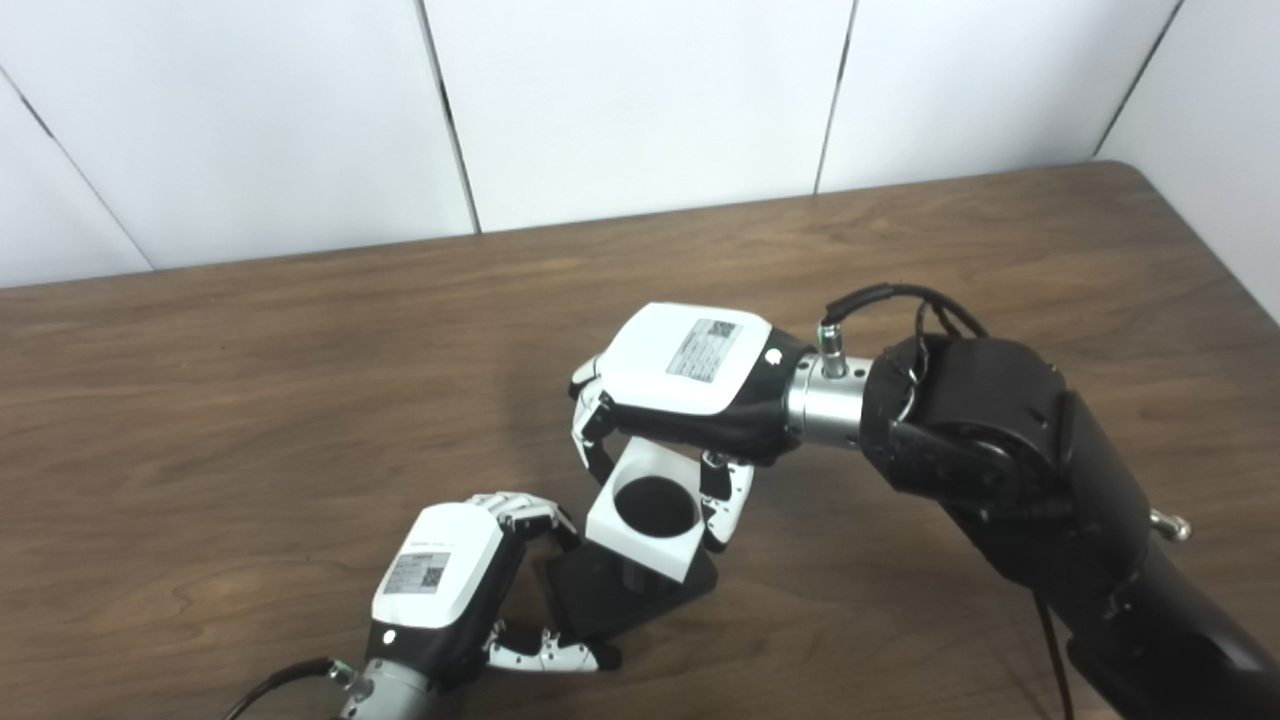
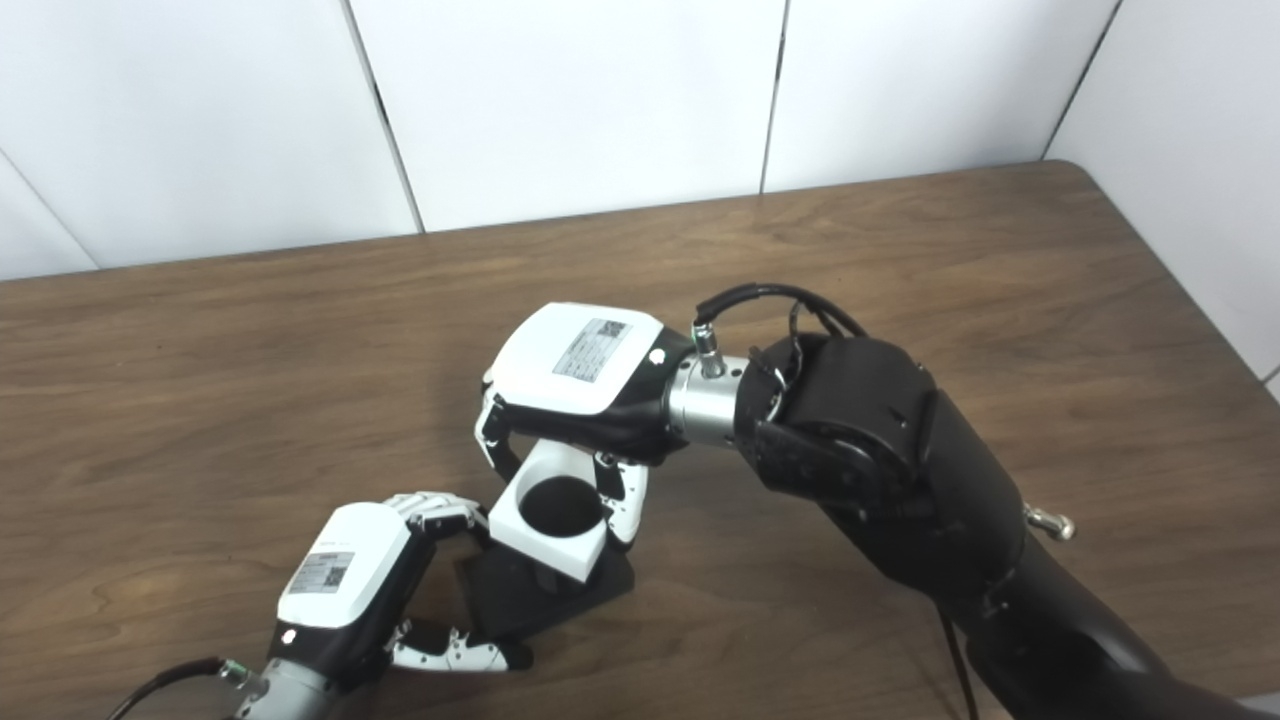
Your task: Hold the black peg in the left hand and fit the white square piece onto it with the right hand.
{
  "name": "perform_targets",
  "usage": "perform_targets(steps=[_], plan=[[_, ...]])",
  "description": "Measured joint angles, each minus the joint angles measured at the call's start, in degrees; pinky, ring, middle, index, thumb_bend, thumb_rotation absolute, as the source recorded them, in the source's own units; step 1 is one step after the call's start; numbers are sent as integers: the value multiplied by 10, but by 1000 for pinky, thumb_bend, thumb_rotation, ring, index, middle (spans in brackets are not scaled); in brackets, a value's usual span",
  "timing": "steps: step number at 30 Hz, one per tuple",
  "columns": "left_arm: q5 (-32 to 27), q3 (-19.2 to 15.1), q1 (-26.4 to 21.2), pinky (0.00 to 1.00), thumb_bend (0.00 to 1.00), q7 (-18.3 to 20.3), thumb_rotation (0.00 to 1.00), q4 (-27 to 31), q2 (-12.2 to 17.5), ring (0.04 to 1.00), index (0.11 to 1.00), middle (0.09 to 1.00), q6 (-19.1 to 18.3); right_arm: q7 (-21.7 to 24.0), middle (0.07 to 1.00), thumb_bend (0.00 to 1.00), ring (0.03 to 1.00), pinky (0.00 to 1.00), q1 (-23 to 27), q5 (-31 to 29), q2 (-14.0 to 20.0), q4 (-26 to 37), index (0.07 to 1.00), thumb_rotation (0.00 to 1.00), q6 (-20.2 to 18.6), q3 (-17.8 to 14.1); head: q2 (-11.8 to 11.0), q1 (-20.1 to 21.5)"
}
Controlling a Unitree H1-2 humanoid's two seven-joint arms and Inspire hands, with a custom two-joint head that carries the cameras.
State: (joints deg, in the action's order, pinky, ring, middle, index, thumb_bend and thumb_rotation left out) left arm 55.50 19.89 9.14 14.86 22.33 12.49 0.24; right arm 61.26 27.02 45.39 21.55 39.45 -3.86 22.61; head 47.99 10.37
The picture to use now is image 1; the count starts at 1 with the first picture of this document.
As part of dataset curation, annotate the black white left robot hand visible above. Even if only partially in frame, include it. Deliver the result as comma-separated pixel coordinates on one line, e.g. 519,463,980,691
370,492,621,691

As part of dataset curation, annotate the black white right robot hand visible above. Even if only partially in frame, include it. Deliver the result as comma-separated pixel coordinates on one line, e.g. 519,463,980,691
570,302,816,553

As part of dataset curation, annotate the black peg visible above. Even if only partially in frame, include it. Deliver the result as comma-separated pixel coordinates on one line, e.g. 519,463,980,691
545,476,721,643

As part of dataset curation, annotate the white square piece with hole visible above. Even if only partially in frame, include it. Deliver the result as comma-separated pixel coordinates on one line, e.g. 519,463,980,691
585,440,713,584

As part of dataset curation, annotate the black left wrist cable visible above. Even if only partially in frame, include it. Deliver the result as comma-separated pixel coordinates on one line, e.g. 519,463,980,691
222,655,361,720

